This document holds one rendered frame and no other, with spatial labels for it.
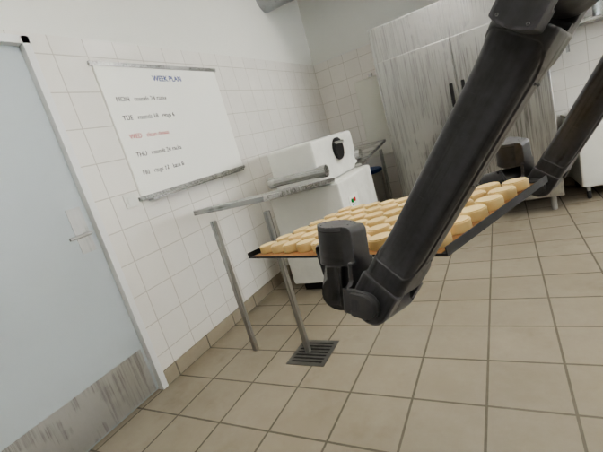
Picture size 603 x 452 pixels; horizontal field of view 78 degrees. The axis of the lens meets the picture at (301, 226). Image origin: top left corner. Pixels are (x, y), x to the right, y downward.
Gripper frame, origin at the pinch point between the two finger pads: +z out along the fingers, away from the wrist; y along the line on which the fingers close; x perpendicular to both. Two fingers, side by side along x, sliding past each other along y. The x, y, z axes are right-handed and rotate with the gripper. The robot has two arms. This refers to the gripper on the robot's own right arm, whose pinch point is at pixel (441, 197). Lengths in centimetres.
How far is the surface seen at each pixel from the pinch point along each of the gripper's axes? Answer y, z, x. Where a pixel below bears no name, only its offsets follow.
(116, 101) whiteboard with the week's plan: 86, 143, -126
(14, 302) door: -3, 183, -49
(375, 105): 58, -35, -386
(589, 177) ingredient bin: -70, -186, -264
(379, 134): 22, -30, -389
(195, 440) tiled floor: -92, 125, -50
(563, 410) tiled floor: -98, -32, -34
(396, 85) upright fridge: 62, -47, -289
